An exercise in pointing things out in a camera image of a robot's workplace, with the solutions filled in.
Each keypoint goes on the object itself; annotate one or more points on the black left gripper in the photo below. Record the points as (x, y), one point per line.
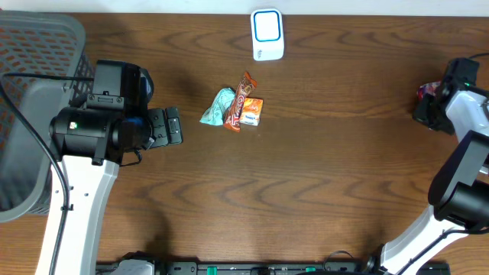
(164, 126)

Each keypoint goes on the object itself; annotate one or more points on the small orange snack pack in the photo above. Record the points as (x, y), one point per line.
(251, 111)

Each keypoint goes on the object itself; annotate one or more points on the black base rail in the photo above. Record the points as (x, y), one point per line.
(338, 267)

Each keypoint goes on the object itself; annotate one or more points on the purple pantyliner pack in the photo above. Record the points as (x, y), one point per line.
(427, 89)

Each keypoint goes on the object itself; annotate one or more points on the white barcode scanner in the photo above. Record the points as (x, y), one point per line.
(267, 34)

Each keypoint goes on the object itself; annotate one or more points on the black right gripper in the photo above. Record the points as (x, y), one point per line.
(420, 115)

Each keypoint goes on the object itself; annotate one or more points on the grey plastic basket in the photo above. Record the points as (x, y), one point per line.
(44, 68)

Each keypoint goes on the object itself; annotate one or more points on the brown orange chocolate bar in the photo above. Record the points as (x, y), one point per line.
(245, 87)

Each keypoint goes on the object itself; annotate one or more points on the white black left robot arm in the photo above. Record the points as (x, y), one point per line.
(91, 144)

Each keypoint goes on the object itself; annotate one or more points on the mint green wipes pack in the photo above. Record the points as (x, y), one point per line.
(215, 114)

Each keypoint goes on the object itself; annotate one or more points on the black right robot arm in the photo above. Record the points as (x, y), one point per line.
(458, 200)

